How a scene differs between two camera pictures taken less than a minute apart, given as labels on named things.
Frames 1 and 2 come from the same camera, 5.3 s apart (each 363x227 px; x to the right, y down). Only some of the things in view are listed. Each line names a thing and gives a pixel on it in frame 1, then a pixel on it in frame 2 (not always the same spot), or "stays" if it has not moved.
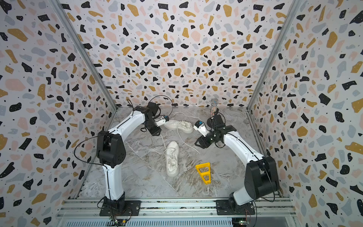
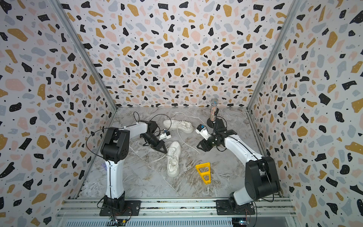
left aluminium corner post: [71, 30] stays
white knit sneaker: [172, 157] stays
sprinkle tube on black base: [214, 102] stays
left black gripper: [158, 129] to [161, 144]
